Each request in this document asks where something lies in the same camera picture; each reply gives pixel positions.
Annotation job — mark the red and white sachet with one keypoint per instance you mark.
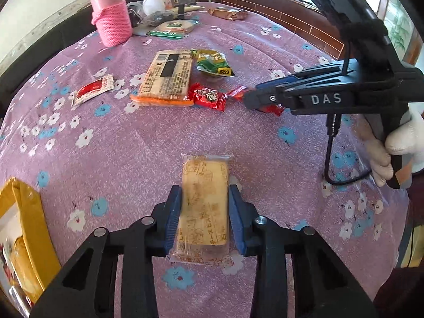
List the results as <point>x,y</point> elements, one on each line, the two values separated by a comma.
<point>91,89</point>

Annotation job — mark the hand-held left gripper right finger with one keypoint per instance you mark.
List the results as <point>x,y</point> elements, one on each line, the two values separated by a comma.
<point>237,218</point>

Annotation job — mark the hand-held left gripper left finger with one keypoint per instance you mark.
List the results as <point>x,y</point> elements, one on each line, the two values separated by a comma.
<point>172,218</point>

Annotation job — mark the round cracker packet green label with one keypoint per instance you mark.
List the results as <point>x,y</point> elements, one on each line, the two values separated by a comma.
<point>174,26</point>

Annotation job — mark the purple floral tablecloth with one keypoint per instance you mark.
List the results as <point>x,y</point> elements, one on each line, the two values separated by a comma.
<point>132,145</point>

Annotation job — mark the white plastic cup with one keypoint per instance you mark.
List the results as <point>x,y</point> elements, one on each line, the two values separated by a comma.
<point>153,4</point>

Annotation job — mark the small green snack packet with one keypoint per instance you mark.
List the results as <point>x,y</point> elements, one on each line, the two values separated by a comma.
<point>210,63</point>

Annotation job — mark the clear plastic bag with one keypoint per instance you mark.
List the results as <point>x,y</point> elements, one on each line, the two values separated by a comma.
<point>149,23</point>

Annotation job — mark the orange edged cracker packet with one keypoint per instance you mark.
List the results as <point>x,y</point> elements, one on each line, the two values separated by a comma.
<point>165,82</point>

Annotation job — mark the brown snack packet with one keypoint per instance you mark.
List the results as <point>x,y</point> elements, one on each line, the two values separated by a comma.
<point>228,13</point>

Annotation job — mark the wooden bed frame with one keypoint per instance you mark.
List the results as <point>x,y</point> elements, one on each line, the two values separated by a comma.
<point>298,23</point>

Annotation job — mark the pink knitted sleeve bottle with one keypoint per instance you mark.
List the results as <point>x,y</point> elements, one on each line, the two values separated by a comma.
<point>111,23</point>

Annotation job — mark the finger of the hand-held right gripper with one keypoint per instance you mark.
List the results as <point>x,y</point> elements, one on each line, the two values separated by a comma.
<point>268,83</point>
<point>258,98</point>

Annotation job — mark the person's right hand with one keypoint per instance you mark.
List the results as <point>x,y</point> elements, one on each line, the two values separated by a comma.
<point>407,139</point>

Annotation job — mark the clear biscuit packet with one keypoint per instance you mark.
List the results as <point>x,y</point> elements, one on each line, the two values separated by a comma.
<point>203,205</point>

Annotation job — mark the red candy wrapper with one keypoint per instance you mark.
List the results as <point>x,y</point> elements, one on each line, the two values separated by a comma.
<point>237,92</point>
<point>207,97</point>

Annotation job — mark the person's right forearm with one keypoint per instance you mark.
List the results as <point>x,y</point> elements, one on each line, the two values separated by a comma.
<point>400,291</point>

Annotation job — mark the yellow cardboard box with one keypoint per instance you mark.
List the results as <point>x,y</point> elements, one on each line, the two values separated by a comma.
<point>33,212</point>

